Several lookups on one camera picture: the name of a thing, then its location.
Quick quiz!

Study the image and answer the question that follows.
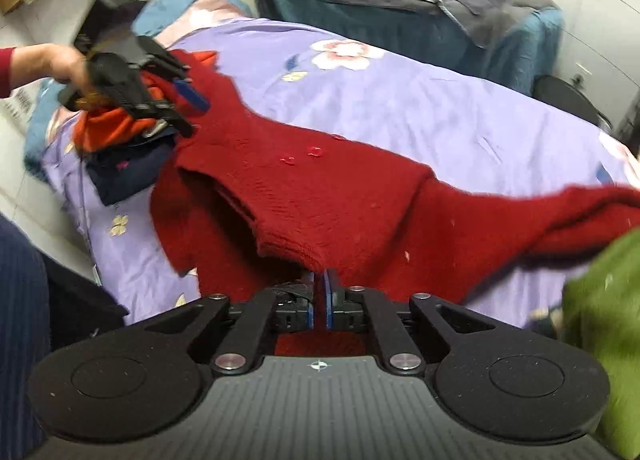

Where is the green garment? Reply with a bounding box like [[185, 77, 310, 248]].
[[559, 226, 640, 460]]

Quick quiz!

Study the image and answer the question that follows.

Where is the person's left forearm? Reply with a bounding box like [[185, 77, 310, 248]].
[[0, 44, 63, 100]]

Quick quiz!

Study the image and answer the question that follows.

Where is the orange garment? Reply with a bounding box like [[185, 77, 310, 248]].
[[72, 50, 221, 155]]

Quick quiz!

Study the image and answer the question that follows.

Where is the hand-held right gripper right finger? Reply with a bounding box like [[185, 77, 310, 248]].
[[325, 268, 496, 376]]

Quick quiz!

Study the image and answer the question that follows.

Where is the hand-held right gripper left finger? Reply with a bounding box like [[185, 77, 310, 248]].
[[145, 270, 317, 375]]

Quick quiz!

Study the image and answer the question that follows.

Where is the person's blue striped clothing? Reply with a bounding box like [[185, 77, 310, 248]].
[[0, 214, 130, 460]]

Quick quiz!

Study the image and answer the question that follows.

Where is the black round stool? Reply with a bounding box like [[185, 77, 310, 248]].
[[531, 73, 614, 130]]

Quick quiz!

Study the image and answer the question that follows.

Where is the teal covered bed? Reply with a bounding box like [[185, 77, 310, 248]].
[[249, 0, 567, 97]]

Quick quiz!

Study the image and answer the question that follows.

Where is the purple floral bed sheet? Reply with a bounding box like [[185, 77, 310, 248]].
[[41, 16, 640, 331]]

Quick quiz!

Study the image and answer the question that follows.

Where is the person's left hand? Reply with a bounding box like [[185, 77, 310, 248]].
[[49, 44, 95, 91]]

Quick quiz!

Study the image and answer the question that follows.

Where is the dark navy folded garment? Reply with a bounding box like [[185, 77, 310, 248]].
[[86, 133, 178, 207]]

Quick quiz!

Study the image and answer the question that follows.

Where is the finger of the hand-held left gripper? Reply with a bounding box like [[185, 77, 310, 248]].
[[142, 37, 211, 114], [132, 99, 197, 139]]

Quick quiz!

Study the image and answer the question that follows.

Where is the red knitted sweater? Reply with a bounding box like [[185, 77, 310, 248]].
[[149, 48, 640, 357]]

